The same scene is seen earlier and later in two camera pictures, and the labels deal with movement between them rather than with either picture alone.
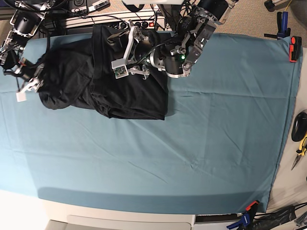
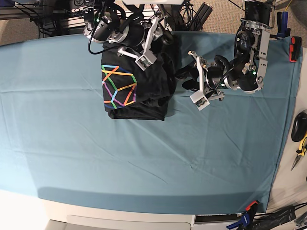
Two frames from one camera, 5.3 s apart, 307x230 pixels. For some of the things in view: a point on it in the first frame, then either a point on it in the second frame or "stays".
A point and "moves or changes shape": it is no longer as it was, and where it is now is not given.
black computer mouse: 299,129 stays
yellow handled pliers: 301,151 stays
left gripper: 32,73 → 145,51
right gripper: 138,55 → 210,79
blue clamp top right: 283,31 stays
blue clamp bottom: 245,221 stays
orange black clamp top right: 295,48 stays
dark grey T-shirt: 78,74 moves or changes shape
